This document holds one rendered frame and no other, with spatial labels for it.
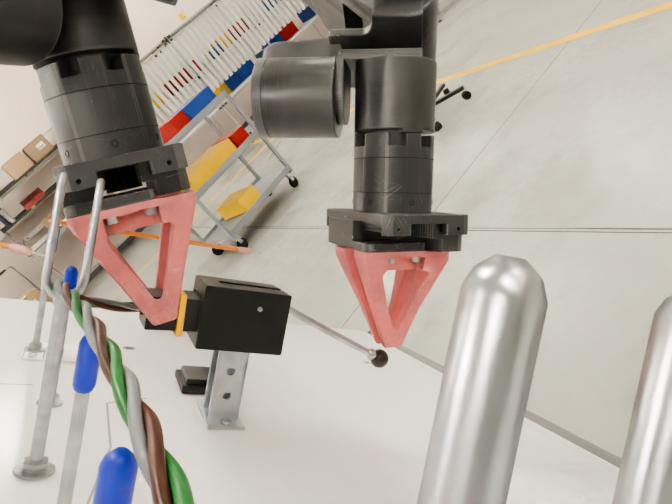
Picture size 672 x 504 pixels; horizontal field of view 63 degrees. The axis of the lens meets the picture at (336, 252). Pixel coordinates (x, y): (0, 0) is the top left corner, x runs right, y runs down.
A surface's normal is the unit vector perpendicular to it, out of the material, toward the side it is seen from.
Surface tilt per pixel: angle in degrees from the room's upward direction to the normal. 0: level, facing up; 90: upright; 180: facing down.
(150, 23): 90
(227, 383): 88
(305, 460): 54
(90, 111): 82
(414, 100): 85
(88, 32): 91
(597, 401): 0
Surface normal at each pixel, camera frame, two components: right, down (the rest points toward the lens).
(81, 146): -0.22, 0.25
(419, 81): 0.42, 0.11
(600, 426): -0.60, -0.70
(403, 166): 0.18, 0.11
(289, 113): -0.15, 0.63
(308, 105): -0.15, 0.44
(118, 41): 0.88, -0.09
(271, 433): 0.18, -0.98
